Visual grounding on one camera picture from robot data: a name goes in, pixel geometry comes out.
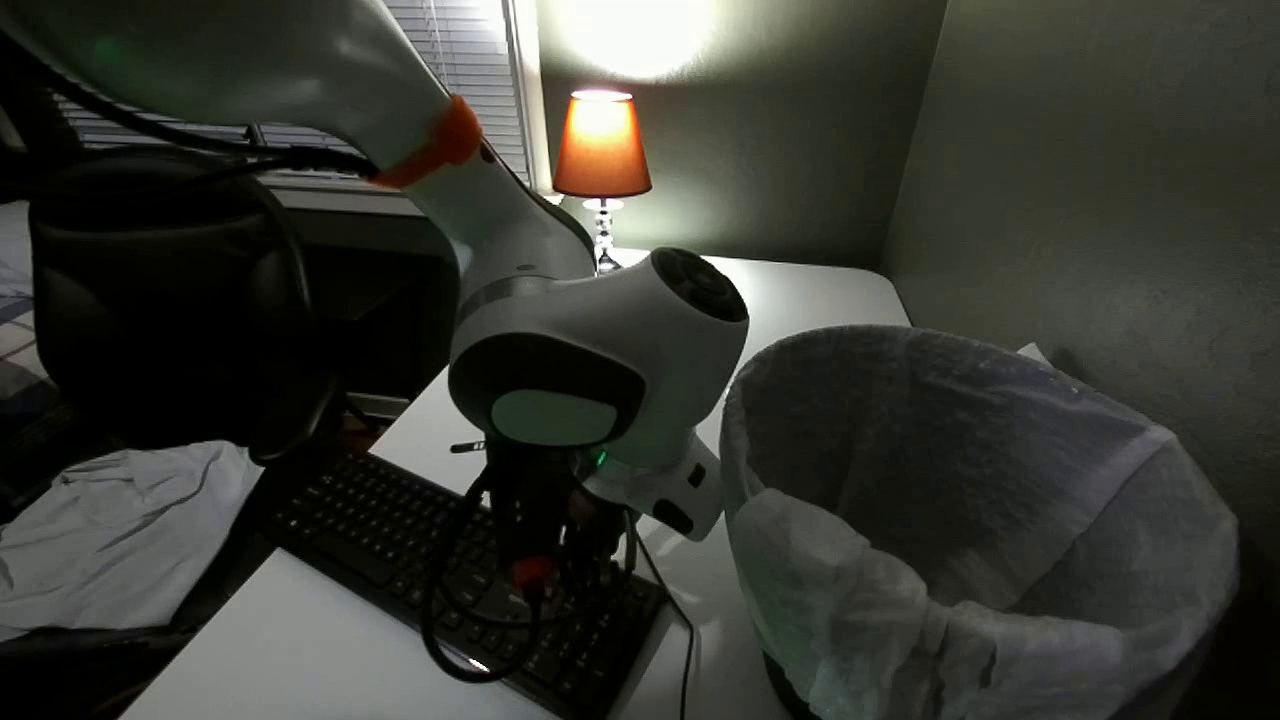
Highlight thin black keyboard cable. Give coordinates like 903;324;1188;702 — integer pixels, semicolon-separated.
626;525;703;720

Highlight black computer keyboard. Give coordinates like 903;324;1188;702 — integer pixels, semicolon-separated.
263;448;674;720

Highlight black round waste bin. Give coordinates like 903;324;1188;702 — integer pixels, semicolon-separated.
762;653;825;720

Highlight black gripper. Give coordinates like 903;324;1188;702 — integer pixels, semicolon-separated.
476;445;642;600

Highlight bin with white bag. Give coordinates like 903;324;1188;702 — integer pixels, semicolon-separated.
718;319;1246;720

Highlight white window blinds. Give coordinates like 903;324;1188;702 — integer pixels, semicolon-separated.
51;0;541;203

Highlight black office chair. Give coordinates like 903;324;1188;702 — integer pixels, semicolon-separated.
0;143;337;720

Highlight table lamp orange shade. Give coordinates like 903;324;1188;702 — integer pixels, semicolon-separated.
551;83;657;278

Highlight white crumpled cloth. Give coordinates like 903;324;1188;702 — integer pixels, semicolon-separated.
0;438;268;650

